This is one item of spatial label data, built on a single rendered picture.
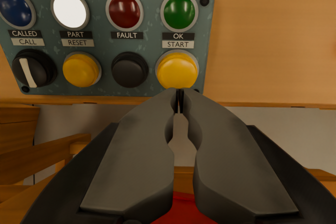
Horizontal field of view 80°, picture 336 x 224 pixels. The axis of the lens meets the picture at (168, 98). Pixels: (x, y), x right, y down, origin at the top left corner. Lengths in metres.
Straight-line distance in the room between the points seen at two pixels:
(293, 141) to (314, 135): 0.12
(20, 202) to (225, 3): 0.36
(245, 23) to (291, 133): 1.09
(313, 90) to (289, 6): 0.08
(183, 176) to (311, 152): 1.08
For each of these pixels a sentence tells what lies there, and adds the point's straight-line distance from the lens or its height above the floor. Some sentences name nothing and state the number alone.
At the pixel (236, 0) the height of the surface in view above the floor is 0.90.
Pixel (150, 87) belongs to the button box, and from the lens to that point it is 0.16.
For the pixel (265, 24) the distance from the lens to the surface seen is 0.21.
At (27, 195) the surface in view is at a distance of 0.40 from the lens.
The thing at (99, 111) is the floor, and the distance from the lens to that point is 1.14.
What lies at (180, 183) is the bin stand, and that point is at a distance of 0.29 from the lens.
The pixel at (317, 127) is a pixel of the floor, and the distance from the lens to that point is 1.34.
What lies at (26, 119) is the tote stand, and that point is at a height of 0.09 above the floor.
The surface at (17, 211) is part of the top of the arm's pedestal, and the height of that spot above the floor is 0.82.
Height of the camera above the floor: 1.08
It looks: 87 degrees down
